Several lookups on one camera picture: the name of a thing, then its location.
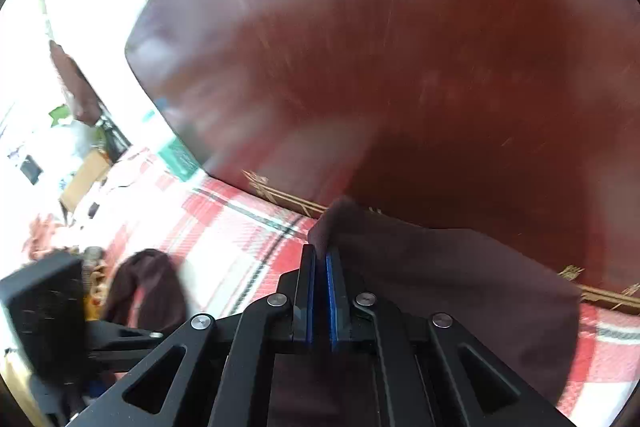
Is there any brown hanging cloth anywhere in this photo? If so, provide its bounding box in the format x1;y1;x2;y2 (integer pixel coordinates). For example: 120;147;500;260
50;39;103;125

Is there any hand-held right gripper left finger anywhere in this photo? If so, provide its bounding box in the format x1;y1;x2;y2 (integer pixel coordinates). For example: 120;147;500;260
67;244;318;427

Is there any clear water bottle green label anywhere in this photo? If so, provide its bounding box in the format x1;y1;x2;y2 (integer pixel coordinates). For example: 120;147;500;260
142;97;201;182

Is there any small open cardboard box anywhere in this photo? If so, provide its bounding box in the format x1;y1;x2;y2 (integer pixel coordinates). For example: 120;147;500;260
59;149;113;212

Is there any maroon sweatshirt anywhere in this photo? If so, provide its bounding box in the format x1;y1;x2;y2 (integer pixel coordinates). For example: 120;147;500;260
102;197;583;427

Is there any brown wooden headboard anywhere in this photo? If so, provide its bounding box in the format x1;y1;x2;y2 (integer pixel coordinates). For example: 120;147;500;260
124;0;640;308

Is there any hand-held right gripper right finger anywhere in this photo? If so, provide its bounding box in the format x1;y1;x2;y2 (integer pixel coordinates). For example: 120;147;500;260
325;249;576;427

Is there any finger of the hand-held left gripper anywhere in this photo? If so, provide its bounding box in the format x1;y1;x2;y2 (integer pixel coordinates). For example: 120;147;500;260
87;324;168;360

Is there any red plaid bed sheet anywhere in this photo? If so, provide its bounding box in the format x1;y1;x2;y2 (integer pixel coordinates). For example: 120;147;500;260
75;144;636;427

